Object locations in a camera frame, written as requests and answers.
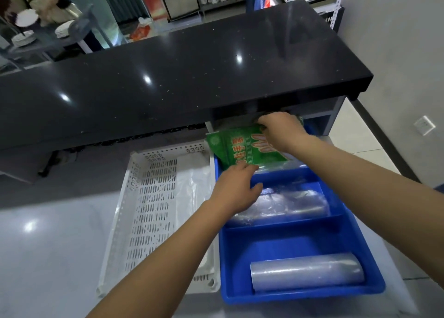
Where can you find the person's left forearm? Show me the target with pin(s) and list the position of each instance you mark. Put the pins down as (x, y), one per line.
(163, 262)

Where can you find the black stone counter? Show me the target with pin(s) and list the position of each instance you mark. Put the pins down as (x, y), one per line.
(180, 75)

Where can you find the person's right hand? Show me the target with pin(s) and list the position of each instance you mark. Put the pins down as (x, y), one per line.
(286, 132)

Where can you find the person's left thumb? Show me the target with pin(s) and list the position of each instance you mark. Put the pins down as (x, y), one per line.
(256, 192)

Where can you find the person's left hand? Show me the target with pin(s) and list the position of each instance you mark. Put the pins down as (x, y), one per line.
(232, 191)

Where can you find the large blue water bottle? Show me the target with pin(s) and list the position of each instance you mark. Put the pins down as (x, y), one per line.
(93, 16)

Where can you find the loose clear plastic bag roll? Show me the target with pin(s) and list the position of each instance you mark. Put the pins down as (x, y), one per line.
(288, 205)

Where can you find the blue plastic divided bin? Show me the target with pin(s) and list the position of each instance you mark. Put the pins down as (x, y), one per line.
(295, 239)

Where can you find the grey metal counter frame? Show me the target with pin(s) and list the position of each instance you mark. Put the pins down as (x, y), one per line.
(329, 116)

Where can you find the red orange bag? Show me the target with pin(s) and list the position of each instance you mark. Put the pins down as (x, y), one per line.
(140, 31)

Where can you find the white slotted shelf post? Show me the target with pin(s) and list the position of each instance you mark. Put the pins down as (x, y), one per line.
(338, 5)

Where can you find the tight clear plastic bag roll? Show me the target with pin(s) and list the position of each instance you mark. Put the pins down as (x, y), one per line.
(307, 272)

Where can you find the white perforated plastic crate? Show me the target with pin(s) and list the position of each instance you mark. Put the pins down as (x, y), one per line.
(152, 210)

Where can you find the white wall socket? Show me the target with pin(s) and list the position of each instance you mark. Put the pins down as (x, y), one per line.
(424, 125)

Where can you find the stack of white plates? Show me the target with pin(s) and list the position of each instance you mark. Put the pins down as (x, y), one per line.
(23, 38)
(65, 29)
(26, 17)

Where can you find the person's right fingers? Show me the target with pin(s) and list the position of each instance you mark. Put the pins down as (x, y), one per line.
(267, 127)

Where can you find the green glove packet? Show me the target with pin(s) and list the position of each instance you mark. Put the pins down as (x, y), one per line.
(236, 146)

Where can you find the person's right forearm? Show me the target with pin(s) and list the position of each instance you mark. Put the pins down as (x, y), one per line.
(367, 189)

